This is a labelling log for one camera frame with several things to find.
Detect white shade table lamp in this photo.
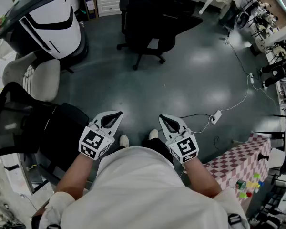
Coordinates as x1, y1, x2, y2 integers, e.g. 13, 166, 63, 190
257, 148, 286, 169

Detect black floor cable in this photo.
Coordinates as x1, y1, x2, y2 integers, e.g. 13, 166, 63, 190
223, 30, 251, 75

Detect green can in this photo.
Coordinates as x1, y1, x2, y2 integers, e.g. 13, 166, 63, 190
235, 179, 247, 190

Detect white power cable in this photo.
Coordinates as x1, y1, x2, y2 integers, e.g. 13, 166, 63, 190
193, 76, 251, 134

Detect pink checkered cloth table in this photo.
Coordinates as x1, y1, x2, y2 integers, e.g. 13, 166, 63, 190
204, 132, 272, 207

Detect black mesh back chair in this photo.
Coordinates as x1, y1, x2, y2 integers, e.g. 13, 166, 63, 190
0, 82, 90, 195

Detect person's right forearm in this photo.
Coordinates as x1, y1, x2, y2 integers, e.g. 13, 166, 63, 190
182, 156, 222, 199

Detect black metal frame stand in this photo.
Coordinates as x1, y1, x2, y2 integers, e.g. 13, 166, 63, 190
255, 114, 286, 150

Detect person's black trousers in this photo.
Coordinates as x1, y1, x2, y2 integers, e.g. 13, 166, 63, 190
112, 137, 174, 167

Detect beige upholstered chair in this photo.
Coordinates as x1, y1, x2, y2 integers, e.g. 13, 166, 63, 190
2, 51, 61, 103

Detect person's left white shoe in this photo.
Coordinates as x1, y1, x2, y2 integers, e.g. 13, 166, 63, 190
119, 135, 130, 147

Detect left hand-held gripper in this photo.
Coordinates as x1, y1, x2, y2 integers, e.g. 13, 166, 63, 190
78, 111, 124, 161

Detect brown cardboard box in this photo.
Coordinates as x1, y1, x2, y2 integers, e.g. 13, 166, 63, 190
82, 0, 99, 21

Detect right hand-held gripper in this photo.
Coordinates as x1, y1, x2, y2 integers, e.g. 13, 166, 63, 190
158, 114, 200, 164

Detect person's left forearm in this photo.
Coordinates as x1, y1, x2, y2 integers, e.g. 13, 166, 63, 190
56, 149, 103, 200

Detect black office chair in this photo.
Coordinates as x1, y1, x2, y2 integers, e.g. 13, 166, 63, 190
116, 0, 204, 71

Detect person's white shirt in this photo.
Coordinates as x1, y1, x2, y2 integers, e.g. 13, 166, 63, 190
31, 146, 251, 229

